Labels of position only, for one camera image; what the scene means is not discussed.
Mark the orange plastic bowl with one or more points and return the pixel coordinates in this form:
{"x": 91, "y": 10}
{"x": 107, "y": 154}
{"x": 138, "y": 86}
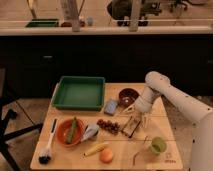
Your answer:
{"x": 63, "y": 131}

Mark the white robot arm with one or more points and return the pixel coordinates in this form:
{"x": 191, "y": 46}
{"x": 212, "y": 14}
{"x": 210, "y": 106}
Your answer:
{"x": 194, "y": 110}

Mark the green cucumber toy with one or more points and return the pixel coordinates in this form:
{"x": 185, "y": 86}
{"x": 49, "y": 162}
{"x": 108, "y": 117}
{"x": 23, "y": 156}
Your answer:
{"x": 71, "y": 131}

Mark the green bin in background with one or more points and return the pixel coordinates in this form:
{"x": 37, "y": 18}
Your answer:
{"x": 43, "y": 23}

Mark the black chair base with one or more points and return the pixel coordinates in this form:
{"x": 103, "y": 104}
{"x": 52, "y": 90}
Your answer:
{"x": 5, "y": 99}

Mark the green plastic tray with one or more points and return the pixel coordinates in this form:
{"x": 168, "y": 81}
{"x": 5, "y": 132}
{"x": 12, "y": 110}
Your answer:
{"x": 79, "y": 93}

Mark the bunch of purple grapes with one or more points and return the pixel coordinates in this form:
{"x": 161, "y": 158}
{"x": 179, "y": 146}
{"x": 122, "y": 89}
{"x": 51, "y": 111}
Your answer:
{"x": 111, "y": 127}

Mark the green plastic cup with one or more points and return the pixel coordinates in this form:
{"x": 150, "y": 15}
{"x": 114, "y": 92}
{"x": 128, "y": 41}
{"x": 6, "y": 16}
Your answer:
{"x": 158, "y": 146}

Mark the clear gripper finger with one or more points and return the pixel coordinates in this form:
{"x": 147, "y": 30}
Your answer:
{"x": 145, "y": 119}
{"x": 127, "y": 110}

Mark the dark machine in background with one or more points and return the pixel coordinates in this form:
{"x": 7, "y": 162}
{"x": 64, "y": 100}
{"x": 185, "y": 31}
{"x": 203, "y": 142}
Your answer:
{"x": 120, "y": 10}

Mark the dark brown bowl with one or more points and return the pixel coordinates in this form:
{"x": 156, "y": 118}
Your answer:
{"x": 127, "y": 97}

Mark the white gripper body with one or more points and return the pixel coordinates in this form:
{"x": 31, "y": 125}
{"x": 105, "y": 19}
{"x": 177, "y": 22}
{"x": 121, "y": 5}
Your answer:
{"x": 142, "y": 105}

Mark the orange fruit toy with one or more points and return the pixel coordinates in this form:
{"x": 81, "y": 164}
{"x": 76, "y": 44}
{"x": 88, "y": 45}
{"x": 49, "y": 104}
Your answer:
{"x": 106, "y": 155}

